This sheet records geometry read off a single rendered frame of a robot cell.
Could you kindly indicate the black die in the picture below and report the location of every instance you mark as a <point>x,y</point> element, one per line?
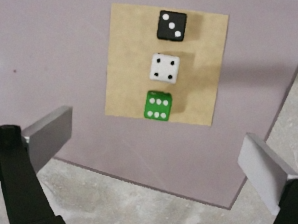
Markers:
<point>171,26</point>

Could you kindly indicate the green die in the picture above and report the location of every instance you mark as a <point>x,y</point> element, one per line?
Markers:
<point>158,105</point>

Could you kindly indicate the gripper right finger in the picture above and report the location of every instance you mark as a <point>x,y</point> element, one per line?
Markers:
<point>274,180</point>

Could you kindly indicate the tan flat mat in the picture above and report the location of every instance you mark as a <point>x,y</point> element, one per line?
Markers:
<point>132,43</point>

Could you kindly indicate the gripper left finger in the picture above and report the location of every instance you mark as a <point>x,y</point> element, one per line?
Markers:
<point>24,198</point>

